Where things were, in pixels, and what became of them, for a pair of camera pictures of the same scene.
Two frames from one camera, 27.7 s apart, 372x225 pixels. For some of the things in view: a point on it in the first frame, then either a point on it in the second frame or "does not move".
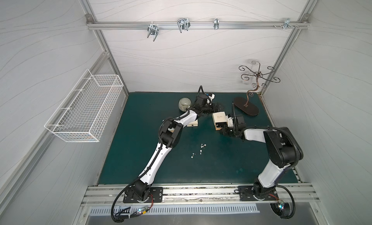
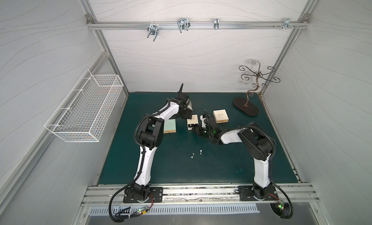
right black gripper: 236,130 -> 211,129
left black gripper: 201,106 -> 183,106
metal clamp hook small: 216,23 does not move
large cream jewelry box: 220,119 does not move
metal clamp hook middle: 183,24 does not move
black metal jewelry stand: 241,103 does not move
